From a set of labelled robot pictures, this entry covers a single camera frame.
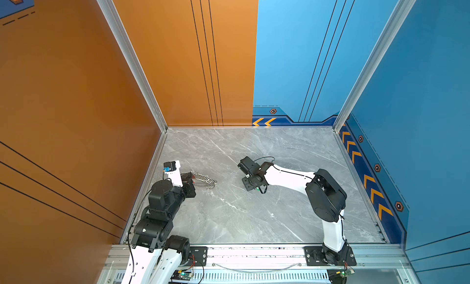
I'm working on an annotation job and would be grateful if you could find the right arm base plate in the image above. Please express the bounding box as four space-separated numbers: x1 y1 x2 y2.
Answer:
304 244 357 267

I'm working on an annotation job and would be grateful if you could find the green circuit board right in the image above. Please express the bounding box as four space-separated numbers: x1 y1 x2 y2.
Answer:
327 269 356 284

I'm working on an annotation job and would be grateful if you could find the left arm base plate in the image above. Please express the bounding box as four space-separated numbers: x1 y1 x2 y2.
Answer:
183 246 208 268

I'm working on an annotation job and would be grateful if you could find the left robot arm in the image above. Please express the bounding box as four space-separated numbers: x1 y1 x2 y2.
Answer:
122 173 196 284

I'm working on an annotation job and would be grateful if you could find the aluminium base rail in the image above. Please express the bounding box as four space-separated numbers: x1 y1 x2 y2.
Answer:
98 244 420 284

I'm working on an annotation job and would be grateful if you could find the aluminium corner post left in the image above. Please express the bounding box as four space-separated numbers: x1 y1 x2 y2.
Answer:
96 0 168 133

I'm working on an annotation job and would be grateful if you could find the aluminium corner post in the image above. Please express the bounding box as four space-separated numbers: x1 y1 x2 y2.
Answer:
96 0 168 133
332 0 417 133

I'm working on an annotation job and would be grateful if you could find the green circuit board left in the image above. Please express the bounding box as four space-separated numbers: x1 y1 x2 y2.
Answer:
170 270 194 283

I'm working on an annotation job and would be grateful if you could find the aluminium corner post right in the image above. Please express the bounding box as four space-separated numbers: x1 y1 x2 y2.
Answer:
332 0 417 133

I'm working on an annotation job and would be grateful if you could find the green circuit board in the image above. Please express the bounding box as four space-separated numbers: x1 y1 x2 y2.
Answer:
327 269 356 284
170 270 194 283

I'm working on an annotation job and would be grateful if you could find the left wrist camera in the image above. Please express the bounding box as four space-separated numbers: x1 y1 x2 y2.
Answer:
164 160 183 187

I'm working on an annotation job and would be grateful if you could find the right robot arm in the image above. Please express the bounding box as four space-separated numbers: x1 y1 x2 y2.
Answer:
238 157 357 269

